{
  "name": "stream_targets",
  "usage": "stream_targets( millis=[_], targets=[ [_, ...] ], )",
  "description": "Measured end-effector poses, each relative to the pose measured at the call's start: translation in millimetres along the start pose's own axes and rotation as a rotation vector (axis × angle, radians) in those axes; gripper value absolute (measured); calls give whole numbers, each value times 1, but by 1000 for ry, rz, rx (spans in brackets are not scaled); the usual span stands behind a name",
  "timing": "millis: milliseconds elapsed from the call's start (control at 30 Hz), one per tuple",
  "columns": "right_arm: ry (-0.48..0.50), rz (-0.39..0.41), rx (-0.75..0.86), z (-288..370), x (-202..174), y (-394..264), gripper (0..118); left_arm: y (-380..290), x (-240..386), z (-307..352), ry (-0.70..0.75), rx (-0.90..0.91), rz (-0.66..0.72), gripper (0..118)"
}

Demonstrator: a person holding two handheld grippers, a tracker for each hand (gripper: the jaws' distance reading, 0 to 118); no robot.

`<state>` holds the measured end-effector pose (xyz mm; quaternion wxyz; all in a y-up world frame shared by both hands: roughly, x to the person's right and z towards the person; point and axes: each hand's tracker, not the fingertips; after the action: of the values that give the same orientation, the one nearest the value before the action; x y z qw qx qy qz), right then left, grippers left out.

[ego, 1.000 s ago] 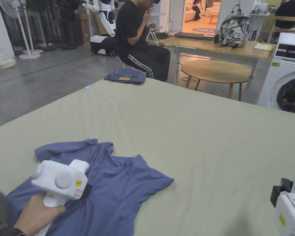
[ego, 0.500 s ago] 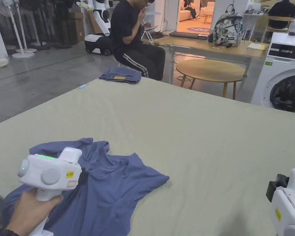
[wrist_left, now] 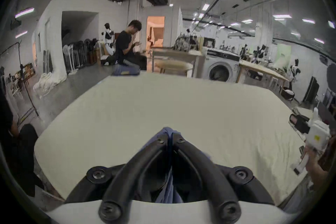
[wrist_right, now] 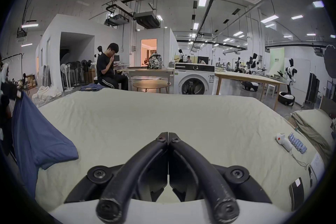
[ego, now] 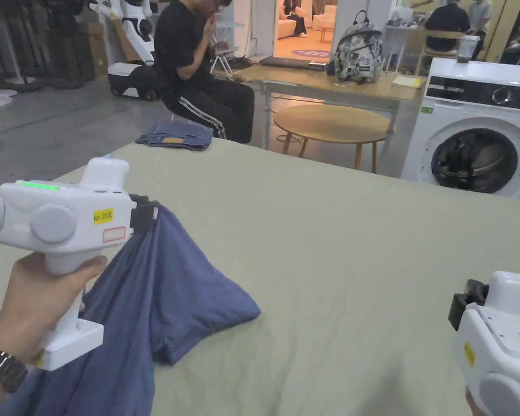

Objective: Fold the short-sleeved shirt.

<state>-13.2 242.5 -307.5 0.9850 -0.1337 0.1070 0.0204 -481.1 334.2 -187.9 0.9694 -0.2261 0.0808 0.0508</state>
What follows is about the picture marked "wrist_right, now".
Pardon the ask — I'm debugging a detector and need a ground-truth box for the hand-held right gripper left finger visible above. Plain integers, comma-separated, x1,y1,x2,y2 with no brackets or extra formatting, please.
64,132,168,224

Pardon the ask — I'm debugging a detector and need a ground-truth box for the round wooden low table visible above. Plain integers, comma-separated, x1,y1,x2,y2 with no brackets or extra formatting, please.
132,80,172,94

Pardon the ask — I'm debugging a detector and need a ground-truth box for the white card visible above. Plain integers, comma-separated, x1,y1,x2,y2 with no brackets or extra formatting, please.
311,153,325,181

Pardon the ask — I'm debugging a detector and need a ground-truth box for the bed with beige sheet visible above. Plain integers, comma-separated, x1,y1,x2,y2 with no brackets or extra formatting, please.
34,87,326,218

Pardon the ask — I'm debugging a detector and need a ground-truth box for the white washing machine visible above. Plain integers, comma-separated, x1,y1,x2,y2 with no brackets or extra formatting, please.
174,63,216,95

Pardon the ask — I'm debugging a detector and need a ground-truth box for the long wooden table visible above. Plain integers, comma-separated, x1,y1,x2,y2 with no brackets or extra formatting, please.
215,71,286,110

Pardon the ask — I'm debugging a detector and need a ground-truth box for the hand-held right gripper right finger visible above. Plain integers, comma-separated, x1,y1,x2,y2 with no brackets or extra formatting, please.
169,133,272,224

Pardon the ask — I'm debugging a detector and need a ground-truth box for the strip of blue clips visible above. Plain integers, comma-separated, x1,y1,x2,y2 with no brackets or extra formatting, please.
288,133,307,154

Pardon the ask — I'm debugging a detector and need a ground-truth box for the pile of white cloth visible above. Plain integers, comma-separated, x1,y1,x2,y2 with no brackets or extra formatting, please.
32,85,63,108

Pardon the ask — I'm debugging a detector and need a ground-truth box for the dark blue shirt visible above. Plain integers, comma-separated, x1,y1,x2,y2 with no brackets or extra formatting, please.
12,90,79,200

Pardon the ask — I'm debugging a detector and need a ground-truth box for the beige pillow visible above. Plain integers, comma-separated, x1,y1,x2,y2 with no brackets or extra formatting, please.
290,109,336,166

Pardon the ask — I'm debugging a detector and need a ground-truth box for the folded blue denim garment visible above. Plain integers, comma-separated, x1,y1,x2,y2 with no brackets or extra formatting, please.
80,83,105,92

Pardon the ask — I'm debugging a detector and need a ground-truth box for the group of standing fans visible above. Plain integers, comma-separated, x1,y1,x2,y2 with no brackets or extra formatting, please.
60,60,96,91

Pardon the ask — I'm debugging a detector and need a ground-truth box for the black folding screen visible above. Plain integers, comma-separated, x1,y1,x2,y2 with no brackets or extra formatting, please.
304,72,321,109

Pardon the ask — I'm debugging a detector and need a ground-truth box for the black clothes rack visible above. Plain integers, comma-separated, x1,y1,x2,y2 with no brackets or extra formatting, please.
0,53,25,103

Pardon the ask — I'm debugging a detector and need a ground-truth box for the white hand controller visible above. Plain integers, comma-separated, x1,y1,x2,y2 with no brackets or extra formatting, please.
275,133,293,152

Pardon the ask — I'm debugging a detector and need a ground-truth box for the thin grey cable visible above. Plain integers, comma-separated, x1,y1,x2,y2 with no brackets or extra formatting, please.
290,151,311,169

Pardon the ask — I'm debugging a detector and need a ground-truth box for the white and black robot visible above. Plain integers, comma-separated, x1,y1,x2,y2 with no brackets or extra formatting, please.
278,58,298,107
241,53,261,92

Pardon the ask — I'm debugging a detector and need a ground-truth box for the white stool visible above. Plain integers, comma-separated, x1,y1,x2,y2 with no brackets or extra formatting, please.
265,84,276,98

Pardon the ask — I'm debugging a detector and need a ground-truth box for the black phone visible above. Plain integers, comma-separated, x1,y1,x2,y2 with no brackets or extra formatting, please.
289,177,305,211

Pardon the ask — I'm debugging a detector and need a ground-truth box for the grey table with backpack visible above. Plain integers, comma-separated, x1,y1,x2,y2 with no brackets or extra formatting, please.
123,52,175,87

